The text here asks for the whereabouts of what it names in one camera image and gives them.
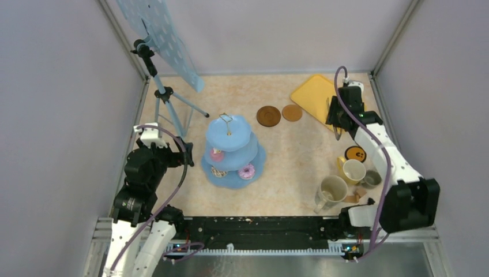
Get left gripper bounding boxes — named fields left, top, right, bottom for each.
left=137, top=135, right=193, bottom=189

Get white sprinkled donut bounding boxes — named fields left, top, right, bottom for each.
left=211, top=166, right=228, bottom=178

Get pink frosted donut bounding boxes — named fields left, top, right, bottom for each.
left=238, top=163, right=255, bottom=180

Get metal serving tongs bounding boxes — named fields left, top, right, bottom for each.
left=325, top=98, right=342, bottom=141

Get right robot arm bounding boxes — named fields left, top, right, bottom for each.
left=326, top=86, right=441, bottom=238

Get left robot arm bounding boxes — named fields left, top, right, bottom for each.
left=102, top=122, right=194, bottom=276

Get yellow serving tray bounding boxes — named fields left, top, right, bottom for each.
left=290, top=74, right=336, bottom=132

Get orange smiley coaster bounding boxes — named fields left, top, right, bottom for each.
left=344, top=145, right=367, bottom=163

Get blue three-tier cake stand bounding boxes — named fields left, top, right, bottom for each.
left=201, top=113, right=266, bottom=189

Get light brown round coaster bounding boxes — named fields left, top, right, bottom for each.
left=281, top=104, right=303, bottom=122

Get yellow ceramic mug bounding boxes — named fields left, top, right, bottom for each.
left=336, top=156, right=367, bottom=185

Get blue tripod stand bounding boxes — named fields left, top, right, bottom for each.
left=130, top=39, right=210, bottom=139

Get dark brown round coaster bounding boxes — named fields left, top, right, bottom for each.
left=256, top=106, right=281, bottom=127

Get beige ceramic mug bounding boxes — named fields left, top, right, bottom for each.
left=314, top=175, right=348, bottom=214

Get blue perforated board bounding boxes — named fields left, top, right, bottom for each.
left=117, top=0, right=204, bottom=92

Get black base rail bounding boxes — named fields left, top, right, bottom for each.
left=175, top=216, right=371, bottom=250

